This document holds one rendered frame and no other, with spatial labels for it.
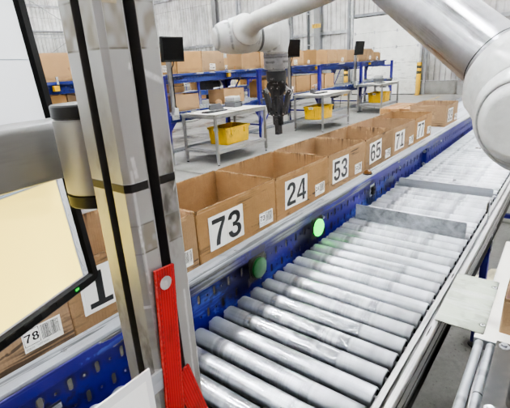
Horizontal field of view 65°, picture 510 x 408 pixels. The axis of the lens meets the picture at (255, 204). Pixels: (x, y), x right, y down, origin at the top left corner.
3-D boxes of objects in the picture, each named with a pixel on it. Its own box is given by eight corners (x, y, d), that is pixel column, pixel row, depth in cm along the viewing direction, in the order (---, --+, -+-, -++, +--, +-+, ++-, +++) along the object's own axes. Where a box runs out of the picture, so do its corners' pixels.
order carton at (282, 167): (277, 223, 147) (275, 178, 142) (218, 210, 165) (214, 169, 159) (328, 193, 176) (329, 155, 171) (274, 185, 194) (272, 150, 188)
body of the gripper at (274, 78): (261, 70, 147) (262, 96, 151) (281, 70, 143) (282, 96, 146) (271, 69, 153) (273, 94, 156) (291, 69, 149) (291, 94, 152)
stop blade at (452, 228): (464, 244, 158) (466, 223, 155) (354, 222, 186) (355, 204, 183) (465, 243, 159) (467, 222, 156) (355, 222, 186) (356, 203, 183)
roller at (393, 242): (461, 269, 144) (462, 257, 142) (330, 239, 174) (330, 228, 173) (464, 264, 147) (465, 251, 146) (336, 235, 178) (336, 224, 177)
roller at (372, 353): (398, 380, 96) (399, 364, 94) (233, 312, 127) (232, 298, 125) (405, 368, 99) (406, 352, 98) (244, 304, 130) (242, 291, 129)
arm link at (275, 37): (279, 53, 153) (249, 54, 147) (278, 7, 147) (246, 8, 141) (295, 52, 144) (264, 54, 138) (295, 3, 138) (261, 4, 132)
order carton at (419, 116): (414, 145, 264) (416, 119, 258) (371, 142, 281) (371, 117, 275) (431, 135, 293) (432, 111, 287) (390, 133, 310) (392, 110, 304)
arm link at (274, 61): (279, 53, 140) (280, 71, 142) (292, 52, 147) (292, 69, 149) (258, 54, 145) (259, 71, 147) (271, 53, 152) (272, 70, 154)
